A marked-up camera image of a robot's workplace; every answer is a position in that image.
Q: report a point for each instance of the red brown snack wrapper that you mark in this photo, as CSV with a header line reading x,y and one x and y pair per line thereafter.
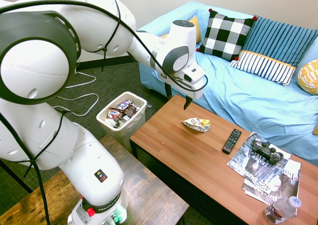
x,y
115,113

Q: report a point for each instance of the black game controller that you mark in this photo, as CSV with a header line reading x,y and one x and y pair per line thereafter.
x,y
267,151

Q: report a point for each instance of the wooden coffee table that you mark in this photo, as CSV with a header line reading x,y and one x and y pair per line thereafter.
x,y
186,148

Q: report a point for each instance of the clear plastic water bottle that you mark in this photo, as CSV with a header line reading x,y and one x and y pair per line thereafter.
x,y
282,210

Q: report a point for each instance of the blue striped pillow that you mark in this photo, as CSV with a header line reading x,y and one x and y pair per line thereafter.
x,y
278,41

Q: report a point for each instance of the orange cushion corner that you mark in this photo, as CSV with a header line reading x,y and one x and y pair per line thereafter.
x,y
316,129

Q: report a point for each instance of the dark brown snack wrapper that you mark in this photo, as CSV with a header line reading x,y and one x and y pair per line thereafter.
x,y
131,109

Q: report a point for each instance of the plain yellow pillow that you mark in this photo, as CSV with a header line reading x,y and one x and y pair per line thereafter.
x,y
197,28

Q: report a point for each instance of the dark leader cover magazine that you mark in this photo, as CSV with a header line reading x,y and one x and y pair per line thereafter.
x,y
244,160

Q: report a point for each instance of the yellow white patterned pillow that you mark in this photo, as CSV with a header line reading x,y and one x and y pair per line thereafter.
x,y
309,77

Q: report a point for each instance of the black white checkered pillow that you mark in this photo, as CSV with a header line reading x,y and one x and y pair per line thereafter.
x,y
226,35

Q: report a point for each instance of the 425 business magazine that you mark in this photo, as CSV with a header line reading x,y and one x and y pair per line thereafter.
x,y
280,187

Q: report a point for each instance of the white navy striped pillow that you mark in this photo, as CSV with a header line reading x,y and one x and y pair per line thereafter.
x,y
265,67

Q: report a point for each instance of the white trash bin with liner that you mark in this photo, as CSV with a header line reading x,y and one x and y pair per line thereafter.
x,y
134,125

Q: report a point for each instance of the purple snack wrapper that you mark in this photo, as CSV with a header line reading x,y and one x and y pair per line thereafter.
x,y
124,104

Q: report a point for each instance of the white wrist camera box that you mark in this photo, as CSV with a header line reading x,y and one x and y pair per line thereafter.
x,y
192,73

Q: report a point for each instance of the black tv remote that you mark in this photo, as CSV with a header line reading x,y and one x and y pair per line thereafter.
x,y
231,141

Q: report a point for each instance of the rustic wooden robot table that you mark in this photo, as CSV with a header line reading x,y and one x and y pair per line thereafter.
x,y
149,197

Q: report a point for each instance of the white yellow chip bag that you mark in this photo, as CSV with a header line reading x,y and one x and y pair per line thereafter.
x,y
196,125

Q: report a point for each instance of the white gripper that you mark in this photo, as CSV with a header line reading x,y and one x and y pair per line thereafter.
x,y
196,91

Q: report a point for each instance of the light blue sofa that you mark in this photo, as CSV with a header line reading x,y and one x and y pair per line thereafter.
x,y
248,100

